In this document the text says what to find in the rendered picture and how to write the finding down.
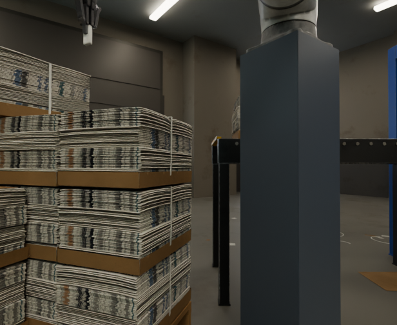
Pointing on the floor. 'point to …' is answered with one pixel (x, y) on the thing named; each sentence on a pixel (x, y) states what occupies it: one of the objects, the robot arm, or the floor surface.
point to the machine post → (396, 123)
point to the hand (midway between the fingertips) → (87, 35)
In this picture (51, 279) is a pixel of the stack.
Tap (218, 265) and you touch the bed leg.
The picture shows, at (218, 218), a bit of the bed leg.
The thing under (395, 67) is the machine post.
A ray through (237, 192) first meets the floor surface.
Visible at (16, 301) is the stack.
